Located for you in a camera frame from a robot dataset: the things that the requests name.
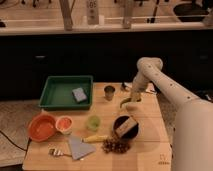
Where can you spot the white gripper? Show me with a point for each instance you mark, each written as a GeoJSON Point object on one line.
{"type": "Point", "coordinates": [139, 84]}

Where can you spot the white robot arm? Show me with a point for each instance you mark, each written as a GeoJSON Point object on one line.
{"type": "Point", "coordinates": [192, 147]}

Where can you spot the small metal cup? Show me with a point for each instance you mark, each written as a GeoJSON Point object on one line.
{"type": "Point", "coordinates": [109, 92]}

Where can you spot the green plastic cup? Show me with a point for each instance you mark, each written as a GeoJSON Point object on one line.
{"type": "Point", "coordinates": [93, 123]}

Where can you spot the small orange cup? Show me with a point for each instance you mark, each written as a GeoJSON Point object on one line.
{"type": "Point", "coordinates": [64, 124]}

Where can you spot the brown sponge block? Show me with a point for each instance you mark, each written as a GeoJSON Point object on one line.
{"type": "Point", "coordinates": [126, 126]}

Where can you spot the black bowl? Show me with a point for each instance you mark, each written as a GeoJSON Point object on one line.
{"type": "Point", "coordinates": [117, 129]}

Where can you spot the bunch of brown grapes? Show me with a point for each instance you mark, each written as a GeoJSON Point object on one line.
{"type": "Point", "coordinates": [115, 146]}

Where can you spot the grey blue sponge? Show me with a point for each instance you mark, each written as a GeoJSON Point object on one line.
{"type": "Point", "coordinates": [79, 95]}

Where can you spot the green plastic tray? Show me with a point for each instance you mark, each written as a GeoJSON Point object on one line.
{"type": "Point", "coordinates": [57, 93]}

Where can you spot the grey triangular cloth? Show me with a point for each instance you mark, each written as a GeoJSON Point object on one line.
{"type": "Point", "coordinates": [79, 149]}

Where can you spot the orange bowl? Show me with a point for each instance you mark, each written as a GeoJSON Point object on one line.
{"type": "Point", "coordinates": [41, 127]}

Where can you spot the white handled brush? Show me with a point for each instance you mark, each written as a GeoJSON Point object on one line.
{"type": "Point", "coordinates": [128, 88]}

